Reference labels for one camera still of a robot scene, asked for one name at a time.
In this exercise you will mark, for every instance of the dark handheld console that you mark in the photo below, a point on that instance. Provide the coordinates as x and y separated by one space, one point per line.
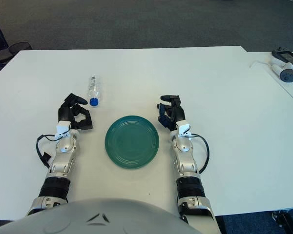
289 57

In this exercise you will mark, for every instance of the clear plastic bottle blue cap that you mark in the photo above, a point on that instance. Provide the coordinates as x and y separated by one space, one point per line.
94 87

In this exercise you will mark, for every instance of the green round plate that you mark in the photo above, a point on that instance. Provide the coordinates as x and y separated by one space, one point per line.
131 142

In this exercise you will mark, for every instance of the black mesh wastebasket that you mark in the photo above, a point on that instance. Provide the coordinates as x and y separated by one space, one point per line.
20 47

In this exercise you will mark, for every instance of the grey robot torso shell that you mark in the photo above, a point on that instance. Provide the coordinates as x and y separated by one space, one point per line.
88 219

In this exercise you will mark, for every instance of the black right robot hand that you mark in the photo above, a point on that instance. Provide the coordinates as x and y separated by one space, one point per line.
175 113

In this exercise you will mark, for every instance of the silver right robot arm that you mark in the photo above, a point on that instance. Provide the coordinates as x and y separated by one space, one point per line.
185 165

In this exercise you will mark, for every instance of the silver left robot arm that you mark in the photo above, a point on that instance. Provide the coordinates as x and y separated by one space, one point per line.
61 165

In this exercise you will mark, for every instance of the black table foot caster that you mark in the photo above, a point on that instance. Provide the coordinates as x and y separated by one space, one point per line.
283 219

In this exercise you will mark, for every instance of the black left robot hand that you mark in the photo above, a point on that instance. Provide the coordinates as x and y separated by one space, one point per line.
69 112

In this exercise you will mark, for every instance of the white VR controller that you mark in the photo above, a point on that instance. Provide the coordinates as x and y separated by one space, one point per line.
288 74

